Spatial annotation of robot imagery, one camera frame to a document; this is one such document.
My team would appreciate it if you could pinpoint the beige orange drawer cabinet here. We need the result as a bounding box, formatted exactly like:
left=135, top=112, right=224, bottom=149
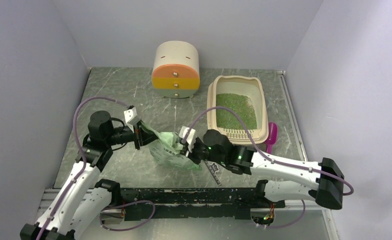
left=151, top=40, right=200, bottom=99

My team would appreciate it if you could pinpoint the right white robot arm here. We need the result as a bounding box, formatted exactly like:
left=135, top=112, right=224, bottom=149
left=179, top=126, right=344, bottom=210

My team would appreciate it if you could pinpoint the purple cable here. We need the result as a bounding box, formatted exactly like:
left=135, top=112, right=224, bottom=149
left=35, top=96, right=157, bottom=240
left=182, top=105, right=355, bottom=230

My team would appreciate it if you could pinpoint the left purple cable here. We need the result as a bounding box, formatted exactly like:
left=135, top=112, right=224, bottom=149
left=35, top=96, right=157, bottom=240

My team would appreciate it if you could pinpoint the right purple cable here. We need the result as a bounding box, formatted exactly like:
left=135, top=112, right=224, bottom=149
left=182, top=105, right=355, bottom=230

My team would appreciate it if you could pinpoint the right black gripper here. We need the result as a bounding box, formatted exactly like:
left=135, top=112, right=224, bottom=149
left=178, top=138, right=226, bottom=165

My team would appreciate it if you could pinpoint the magenta plastic scoop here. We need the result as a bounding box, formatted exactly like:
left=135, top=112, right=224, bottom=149
left=265, top=122, right=278, bottom=154

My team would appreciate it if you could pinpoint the black mounting rail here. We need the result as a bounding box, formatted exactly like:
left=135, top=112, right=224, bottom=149
left=121, top=187, right=272, bottom=221

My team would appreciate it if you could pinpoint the beige litter box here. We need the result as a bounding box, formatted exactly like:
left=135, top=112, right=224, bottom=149
left=206, top=75, right=269, bottom=145

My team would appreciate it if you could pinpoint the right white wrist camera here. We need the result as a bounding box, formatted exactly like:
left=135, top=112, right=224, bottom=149
left=179, top=126, right=197, bottom=153

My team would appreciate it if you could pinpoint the green litter bag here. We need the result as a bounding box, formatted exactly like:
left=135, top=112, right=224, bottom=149
left=142, top=122, right=201, bottom=171

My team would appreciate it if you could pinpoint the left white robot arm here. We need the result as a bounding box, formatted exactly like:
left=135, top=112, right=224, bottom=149
left=20, top=108, right=158, bottom=240

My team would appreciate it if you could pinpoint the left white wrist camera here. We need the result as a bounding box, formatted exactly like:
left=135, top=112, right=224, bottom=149
left=124, top=106, right=142, bottom=128

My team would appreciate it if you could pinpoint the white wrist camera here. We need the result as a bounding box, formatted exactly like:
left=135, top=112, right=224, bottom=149
left=179, top=126, right=197, bottom=153
left=124, top=106, right=142, bottom=128

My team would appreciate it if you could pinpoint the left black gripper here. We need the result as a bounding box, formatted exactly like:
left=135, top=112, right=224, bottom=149
left=105, top=118, right=162, bottom=150

